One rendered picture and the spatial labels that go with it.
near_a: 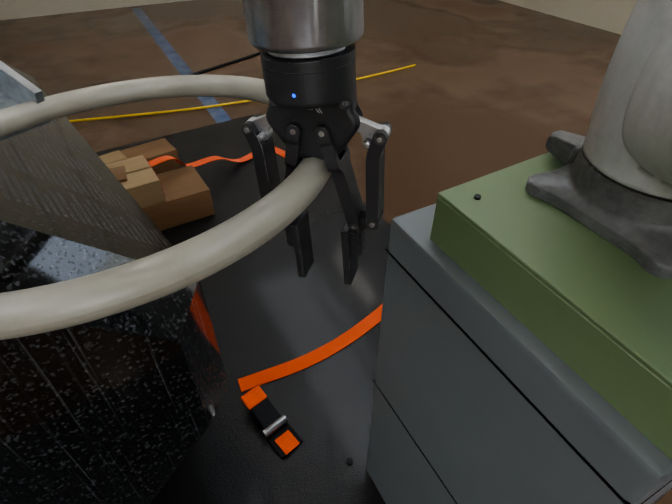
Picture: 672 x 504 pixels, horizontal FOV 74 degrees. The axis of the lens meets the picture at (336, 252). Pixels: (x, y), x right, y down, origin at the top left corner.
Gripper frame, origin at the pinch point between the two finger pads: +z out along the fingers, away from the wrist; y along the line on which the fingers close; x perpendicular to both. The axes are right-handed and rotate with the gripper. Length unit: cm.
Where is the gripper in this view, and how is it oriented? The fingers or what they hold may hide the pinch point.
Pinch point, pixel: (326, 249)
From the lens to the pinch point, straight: 47.4
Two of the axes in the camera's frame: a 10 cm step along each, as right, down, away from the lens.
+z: 0.6, 7.8, 6.2
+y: -9.5, -1.4, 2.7
